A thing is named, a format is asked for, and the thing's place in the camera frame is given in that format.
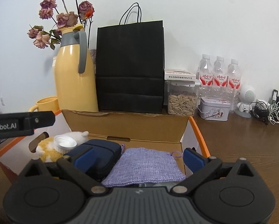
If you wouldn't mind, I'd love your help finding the navy zipper pouch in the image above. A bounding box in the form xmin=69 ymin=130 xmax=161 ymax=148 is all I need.
xmin=76 ymin=139 xmax=122 ymax=181

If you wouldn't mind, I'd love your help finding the large white jar lid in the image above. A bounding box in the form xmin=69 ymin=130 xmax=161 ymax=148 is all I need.
xmin=53 ymin=135 xmax=77 ymax=154

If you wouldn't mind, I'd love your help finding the yellow white plush toy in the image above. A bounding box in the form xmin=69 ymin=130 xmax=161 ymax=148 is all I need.
xmin=36 ymin=131 xmax=89 ymax=163

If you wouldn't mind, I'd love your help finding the purple knit pouch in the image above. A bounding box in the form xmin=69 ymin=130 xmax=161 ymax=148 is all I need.
xmin=102 ymin=148 xmax=186 ymax=187

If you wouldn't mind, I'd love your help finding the iridescent plastic bag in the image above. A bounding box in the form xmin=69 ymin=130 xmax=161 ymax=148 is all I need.
xmin=139 ymin=181 xmax=178 ymax=190

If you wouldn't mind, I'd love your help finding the red cardboard box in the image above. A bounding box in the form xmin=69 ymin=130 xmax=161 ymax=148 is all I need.
xmin=0 ymin=110 xmax=210 ymax=182

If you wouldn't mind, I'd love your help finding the yellow mug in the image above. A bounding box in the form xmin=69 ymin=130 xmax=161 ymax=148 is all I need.
xmin=29 ymin=96 xmax=59 ymax=113

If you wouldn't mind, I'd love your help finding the white tin box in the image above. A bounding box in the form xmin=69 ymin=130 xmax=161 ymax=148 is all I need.
xmin=197 ymin=97 xmax=231 ymax=121

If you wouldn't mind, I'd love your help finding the clear seed container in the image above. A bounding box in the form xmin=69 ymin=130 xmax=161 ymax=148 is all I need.
xmin=166 ymin=80 xmax=201 ymax=116

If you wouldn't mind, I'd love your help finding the water bottle left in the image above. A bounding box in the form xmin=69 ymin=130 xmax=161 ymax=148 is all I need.
xmin=197 ymin=54 xmax=213 ymax=97

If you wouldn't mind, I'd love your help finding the water bottle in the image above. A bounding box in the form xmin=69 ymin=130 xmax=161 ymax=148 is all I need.
xmin=213 ymin=56 xmax=228 ymax=99
xmin=197 ymin=54 xmax=213 ymax=97
xmin=227 ymin=59 xmax=241 ymax=113

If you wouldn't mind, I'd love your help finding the white robot figurine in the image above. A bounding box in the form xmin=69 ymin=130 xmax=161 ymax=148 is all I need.
xmin=235 ymin=84 xmax=256 ymax=118

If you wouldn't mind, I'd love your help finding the water bottle middle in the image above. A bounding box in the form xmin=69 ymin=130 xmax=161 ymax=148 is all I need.
xmin=213 ymin=56 xmax=228 ymax=99

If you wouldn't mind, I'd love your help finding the yellow thermos jug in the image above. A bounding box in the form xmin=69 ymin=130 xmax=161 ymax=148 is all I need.
xmin=54 ymin=24 xmax=98 ymax=112

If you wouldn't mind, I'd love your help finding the water bottle right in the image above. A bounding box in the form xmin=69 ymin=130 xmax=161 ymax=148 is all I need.
xmin=227 ymin=59 xmax=241 ymax=113

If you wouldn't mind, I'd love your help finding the small white box on container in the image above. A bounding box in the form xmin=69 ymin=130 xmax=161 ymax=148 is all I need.
xmin=164 ymin=69 xmax=196 ymax=81

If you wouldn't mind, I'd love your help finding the black paper bag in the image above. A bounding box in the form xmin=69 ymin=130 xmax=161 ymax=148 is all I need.
xmin=96 ymin=3 xmax=165 ymax=114

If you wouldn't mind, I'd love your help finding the dried pink rose bouquet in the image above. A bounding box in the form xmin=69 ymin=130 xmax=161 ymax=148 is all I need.
xmin=27 ymin=0 xmax=95 ymax=50

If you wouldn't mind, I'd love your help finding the tangled cables pile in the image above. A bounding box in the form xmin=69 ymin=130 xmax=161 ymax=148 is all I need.
xmin=249 ymin=88 xmax=279 ymax=125

